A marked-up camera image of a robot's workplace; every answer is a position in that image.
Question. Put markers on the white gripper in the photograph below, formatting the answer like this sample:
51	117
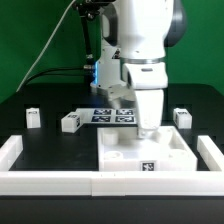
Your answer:
147	81

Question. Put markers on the white square tabletop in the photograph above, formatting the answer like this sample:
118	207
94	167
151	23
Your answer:
120	149

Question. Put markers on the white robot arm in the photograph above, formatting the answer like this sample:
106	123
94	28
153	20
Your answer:
134	36

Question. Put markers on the white U-shaped fence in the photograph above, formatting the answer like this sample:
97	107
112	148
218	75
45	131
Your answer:
101	183

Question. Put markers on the white marker base plate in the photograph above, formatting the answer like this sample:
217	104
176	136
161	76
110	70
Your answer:
107	115

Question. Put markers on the black camera stand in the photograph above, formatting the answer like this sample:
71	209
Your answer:
89	10

